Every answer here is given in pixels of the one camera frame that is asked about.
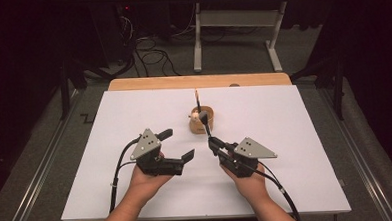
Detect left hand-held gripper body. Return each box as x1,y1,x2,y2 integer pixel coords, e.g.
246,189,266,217
128,126,187,178

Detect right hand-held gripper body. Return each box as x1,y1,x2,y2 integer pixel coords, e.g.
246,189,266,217
217,135,279,180

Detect round wooden brush holder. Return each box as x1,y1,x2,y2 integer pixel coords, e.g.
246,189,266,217
188,105,216,136

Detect black makeup brush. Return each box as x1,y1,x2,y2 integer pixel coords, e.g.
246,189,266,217
198,110,214,141

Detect thin black orange-tipped brush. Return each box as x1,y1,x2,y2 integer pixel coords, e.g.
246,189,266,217
194,88,202,113

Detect person's left hand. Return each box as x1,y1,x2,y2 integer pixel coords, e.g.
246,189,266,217
126,164,176,203

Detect person's right hand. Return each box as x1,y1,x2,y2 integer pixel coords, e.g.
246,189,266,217
220,162,270,202

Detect white board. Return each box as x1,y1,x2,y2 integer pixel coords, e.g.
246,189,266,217
55,80,353,221

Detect black metal stand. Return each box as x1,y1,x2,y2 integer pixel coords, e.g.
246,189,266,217
290,55,349,123
57,58,89,121

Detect left hand-held gripper cable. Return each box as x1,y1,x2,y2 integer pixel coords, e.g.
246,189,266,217
105,136,146,213

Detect hand-held gripper cable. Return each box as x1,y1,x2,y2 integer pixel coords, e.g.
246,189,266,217
105,136,146,213
250,159,302,221

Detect right hand-held gripper cable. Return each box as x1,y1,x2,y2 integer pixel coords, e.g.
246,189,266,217
250,159,302,221

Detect black floor cables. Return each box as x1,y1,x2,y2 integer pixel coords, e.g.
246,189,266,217
132,33,184,79

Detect metal floor rail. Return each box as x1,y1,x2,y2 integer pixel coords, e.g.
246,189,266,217
318,84,392,221
0,89,91,221

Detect white metal desk frame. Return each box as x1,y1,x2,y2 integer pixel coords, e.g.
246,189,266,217
190,0,290,77

